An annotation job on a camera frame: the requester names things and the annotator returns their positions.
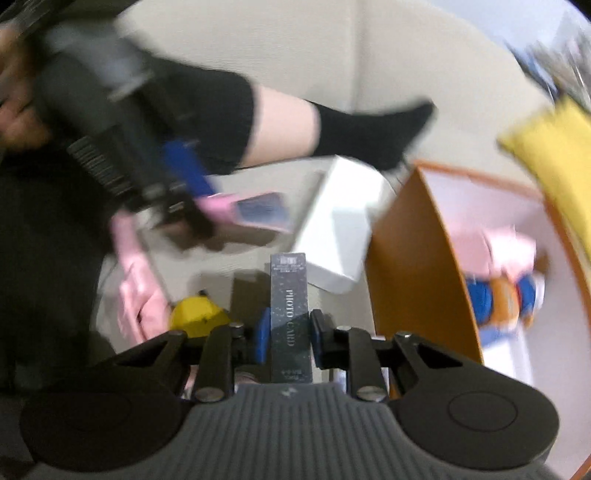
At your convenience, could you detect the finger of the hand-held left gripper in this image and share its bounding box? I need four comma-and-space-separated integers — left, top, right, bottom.
161, 139, 218, 199
139, 182, 218, 252

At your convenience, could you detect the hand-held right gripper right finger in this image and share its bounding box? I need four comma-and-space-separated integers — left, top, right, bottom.
309, 308, 465, 401

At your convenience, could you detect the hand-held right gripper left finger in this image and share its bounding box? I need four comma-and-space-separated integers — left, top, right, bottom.
111, 307, 273, 402

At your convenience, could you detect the dark photo card box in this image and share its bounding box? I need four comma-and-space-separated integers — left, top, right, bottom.
269, 252, 314, 385

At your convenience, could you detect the pink folding phone holder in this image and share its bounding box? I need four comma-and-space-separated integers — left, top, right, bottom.
110, 191, 297, 344

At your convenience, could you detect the orange storage box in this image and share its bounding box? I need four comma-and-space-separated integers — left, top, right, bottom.
364, 161, 591, 462

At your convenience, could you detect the person's left hand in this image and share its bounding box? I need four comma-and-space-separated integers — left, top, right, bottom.
0, 28, 52, 151

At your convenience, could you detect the yellow toy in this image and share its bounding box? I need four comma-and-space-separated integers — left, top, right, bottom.
169, 290, 232, 344

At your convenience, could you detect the person's leg with black sock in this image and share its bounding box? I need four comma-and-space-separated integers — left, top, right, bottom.
139, 60, 438, 176

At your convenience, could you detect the white box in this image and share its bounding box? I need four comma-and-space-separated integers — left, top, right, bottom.
290, 154, 399, 295

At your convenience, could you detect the blue and orange plush toy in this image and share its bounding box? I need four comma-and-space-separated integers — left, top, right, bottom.
464, 272, 548, 332

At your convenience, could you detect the pink plush toy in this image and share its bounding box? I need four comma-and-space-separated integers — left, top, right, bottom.
455, 226, 539, 280

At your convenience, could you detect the beige sofa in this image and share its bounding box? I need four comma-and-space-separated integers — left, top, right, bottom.
90, 0, 591, 342

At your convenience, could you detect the yellow pillow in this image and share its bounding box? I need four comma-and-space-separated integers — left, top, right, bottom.
498, 98, 591, 261

